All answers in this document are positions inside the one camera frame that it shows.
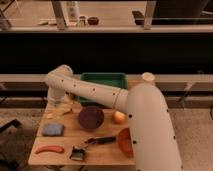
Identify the black handled brush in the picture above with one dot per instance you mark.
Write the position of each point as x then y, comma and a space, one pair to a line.
78, 152

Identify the dark bowl on shelf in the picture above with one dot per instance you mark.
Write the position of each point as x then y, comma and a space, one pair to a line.
93, 20

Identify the white paper cup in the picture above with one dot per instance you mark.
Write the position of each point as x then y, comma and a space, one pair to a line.
148, 77

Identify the red chili pepper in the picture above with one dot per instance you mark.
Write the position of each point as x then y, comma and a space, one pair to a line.
56, 149

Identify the green plastic tray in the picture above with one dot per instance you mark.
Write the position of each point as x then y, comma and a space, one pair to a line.
110, 79

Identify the blue sponge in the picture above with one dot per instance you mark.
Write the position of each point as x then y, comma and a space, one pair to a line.
52, 130

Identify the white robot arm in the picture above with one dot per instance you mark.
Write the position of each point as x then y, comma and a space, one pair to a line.
153, 138

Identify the orange bowl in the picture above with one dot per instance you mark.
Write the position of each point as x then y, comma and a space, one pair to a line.
124, 142

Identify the small jar on shelf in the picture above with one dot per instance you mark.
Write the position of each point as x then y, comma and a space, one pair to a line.
82, 21

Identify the yellow apple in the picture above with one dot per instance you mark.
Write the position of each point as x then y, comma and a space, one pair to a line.
118, 117

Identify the clear bottle on shelf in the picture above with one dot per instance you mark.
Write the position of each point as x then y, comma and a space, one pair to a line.
73, 12

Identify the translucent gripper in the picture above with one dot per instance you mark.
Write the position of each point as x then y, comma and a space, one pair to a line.
55, 101

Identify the yellow banana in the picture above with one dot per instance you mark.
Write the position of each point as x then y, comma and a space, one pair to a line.
57, 112

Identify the purple bowl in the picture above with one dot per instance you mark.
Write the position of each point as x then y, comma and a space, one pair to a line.
91, 117

